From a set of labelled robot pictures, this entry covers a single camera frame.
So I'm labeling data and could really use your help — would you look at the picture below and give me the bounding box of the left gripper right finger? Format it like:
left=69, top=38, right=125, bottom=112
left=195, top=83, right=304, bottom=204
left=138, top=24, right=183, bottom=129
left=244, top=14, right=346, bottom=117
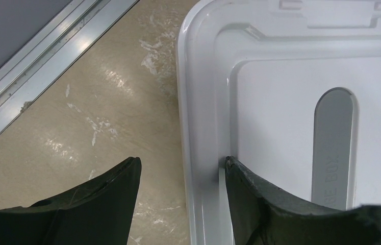
left=225, top=156, right=381, bottom=244

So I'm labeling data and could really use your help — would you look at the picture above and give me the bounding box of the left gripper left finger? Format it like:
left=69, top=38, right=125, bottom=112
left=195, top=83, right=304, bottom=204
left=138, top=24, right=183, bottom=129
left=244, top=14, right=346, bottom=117
left=0, top=157, right=142, bottom=244

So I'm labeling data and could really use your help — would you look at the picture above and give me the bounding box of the white bin lid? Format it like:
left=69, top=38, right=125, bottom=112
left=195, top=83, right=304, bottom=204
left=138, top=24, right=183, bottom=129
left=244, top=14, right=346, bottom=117
left=176, top=1, right=381, bottom=244

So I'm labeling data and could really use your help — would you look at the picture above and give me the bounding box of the aluminium table edge rail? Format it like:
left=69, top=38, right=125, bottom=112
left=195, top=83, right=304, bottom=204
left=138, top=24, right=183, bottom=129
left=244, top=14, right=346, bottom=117
left=0, top=1, right=136, bottom=134

